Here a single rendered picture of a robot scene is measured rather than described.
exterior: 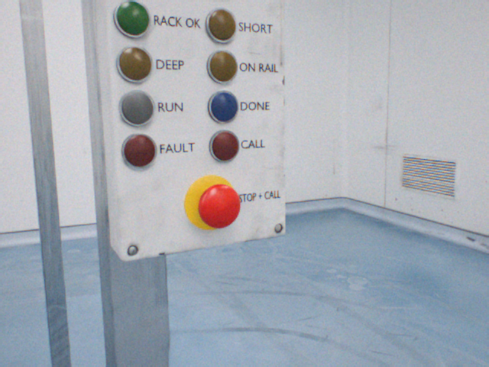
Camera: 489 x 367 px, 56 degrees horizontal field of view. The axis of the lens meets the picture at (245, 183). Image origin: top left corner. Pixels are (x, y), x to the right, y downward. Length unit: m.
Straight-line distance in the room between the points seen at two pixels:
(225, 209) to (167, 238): 0.06
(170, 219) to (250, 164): 0.09
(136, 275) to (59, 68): 3.39
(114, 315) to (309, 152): 4.05
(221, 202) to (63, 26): 3.51
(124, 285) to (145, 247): 0.08
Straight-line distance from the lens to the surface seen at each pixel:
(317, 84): 4.51
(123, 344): 0.52
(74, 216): 3.90
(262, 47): 0.45
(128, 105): 0.39
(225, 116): 0.42
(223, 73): 0.42
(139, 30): 0.40
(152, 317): 0.51
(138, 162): 0.40
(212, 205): 0.40
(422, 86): 3.91
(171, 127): 0.41
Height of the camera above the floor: 0.97
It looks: 9 degrees down
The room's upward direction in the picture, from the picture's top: 1 degrees counter-clockwise
